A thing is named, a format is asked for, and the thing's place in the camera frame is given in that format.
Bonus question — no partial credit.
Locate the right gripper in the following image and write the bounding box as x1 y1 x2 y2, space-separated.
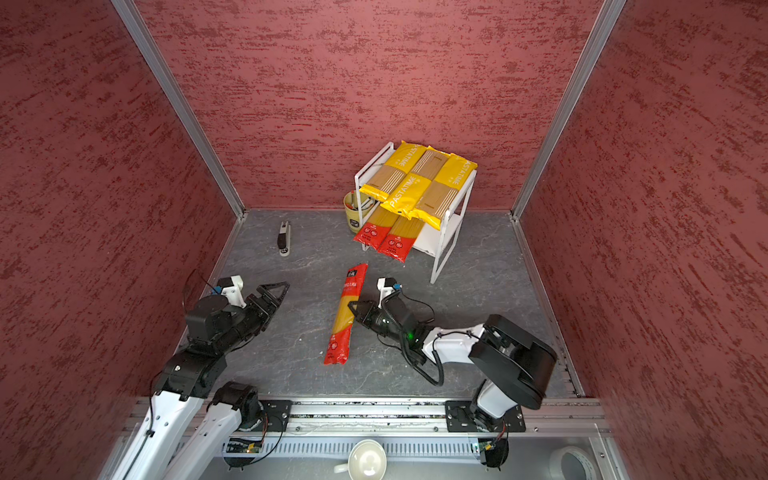
348 298 408 345

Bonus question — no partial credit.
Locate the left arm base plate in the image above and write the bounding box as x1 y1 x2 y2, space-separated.
238 399 293 433

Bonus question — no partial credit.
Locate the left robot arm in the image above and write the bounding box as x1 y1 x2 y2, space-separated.
112 276 292 479

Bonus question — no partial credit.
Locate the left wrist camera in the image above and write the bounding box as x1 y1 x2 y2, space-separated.
211 275 246 309

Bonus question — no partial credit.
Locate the aluminium mounting rail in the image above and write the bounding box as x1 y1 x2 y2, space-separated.
280 397 613 438

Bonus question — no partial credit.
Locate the white tape roll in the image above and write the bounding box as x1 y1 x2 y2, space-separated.
549 446 601 480

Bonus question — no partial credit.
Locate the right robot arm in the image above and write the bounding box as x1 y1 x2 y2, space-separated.
349 291 557 433

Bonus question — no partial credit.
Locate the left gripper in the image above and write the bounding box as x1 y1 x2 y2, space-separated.
217 282 292 353

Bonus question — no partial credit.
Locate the yellow pasta bag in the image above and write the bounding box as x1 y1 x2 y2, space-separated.
360 142 427 202
410 154 477 230
380 148 449 219

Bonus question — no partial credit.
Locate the white two-tier shelf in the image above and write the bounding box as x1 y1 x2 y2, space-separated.
352 143 477 283

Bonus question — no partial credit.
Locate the yellow pen cup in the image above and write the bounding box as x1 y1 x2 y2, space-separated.
343 191 377 234

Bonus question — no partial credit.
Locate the black white stapler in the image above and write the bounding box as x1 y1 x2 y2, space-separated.
277 221 291 257

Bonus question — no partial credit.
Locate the white cup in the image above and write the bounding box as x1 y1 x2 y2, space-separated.
333 439 388 480

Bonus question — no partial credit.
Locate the red spaghetti bag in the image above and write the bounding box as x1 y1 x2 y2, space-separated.
377 217 424 263
354 206 399 249
324 263 368 365

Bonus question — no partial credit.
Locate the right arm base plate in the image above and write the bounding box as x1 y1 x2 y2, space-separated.
445 400 526 434

